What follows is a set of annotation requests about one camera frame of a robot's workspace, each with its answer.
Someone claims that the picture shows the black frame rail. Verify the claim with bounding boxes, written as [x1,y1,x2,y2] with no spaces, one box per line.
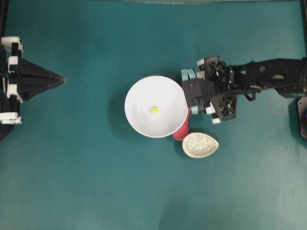
[299,0,307,53]
[0,0,12,140]

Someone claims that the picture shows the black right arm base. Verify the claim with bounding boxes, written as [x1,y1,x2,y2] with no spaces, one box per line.
[288,97,307,145]

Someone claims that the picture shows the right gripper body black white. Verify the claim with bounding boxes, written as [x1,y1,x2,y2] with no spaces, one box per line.
[196,56,237,124]

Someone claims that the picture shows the red plastic soup spoon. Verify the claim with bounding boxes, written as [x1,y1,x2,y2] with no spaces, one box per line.
[172,109,191,141]

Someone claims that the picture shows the speckled ceramic spoon rest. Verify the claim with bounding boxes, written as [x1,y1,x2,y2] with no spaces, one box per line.
[182,132,219,159]

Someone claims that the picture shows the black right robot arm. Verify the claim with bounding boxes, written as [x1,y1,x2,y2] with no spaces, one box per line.
[193,56,307,124]

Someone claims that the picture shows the black right frame rail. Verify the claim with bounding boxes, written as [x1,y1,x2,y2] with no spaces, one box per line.
[299,0,307,53]

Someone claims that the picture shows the white round bowl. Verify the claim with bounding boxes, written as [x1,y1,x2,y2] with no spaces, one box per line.
[124,76,189,138]

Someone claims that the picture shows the green table mat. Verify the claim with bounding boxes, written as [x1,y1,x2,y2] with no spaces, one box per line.
[0,0,307,230]

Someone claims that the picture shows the black left frame rail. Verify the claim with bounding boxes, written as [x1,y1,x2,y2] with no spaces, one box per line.
[0,0,12,140]

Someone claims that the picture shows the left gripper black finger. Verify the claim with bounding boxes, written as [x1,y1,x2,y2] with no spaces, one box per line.
[8,56,66,83]
[7,79,64,102]

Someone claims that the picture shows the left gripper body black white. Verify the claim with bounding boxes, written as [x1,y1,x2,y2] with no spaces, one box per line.
[0,36,24,125]

